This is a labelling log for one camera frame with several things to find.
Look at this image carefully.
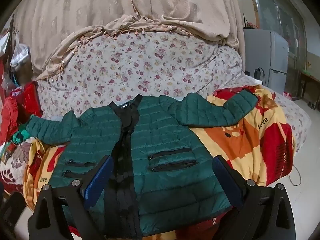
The dark green puffer jacket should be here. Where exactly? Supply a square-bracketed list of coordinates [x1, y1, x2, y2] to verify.
[26, 90, 258, 239]

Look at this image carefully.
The red white floral blanket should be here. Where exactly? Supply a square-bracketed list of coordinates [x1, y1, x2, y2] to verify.
[1, 137, 34, 194]

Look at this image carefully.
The orange red yellow blanket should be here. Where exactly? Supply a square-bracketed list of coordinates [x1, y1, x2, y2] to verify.
[23, 84, 296, 240]

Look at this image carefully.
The bright green garment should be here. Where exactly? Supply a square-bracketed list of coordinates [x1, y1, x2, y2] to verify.
[11, 124, 31, 145]

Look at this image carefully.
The red padded garment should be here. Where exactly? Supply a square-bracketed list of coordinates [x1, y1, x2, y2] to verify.
[1, 81, 43, 144]

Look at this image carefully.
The dark wooden side table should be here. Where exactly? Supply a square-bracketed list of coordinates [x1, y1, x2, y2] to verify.
[298, 70, 319, 110]

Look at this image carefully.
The black power adapter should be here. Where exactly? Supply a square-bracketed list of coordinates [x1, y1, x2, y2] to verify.
[253, 68, 261, 80]

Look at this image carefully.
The floral quilt pile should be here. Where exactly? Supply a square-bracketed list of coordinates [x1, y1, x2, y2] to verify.
[36, 31, 312, 153]

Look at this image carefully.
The grey refrigerator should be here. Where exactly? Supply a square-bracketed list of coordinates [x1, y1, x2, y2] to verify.
[244, 29, 289, 94]

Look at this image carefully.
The beige tasselled bed cover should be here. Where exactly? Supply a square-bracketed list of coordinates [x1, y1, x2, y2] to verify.
[14, 0, 245, 79]

